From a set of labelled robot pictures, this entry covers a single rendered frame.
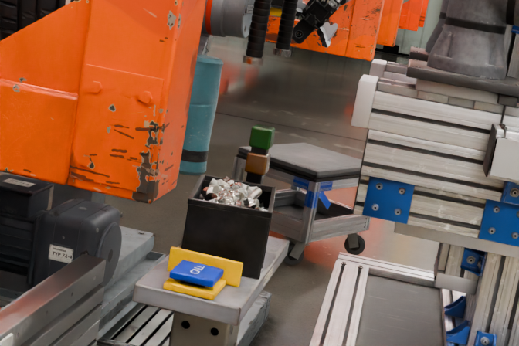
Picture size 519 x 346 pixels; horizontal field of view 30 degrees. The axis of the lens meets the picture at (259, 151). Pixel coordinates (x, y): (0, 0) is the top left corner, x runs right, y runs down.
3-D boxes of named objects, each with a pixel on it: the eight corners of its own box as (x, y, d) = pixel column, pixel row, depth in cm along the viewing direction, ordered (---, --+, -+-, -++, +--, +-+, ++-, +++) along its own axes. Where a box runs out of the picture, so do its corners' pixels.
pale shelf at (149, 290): (203, 235, 190) (205, 221, 189) (287, 255, 187) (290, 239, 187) (130, 301, 148) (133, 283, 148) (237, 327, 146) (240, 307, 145)
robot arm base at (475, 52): (501, 76, 194) (511, 27, 192) (507, 83, 179) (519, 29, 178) (426, 62, 196) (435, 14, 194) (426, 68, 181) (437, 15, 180)
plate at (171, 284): (177, 274, 155) (178, 269, 155) (225, 286, 154) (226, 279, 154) (162, 289, 148) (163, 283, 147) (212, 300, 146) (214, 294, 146)
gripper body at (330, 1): (314, -8, 254) (324, -20, 265) (295, 15, 259) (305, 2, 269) (337, 11, 255) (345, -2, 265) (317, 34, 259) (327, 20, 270)
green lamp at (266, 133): (252, 144, 186) (256, 123, 185) (273, 147, 185) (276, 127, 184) (248, 146, 182) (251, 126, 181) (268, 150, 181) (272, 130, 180)
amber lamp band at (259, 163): (248, 168, 186) (251, 148, 186) (268, 173, 186) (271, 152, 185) (243, 172, 183) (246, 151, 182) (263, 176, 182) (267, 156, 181)
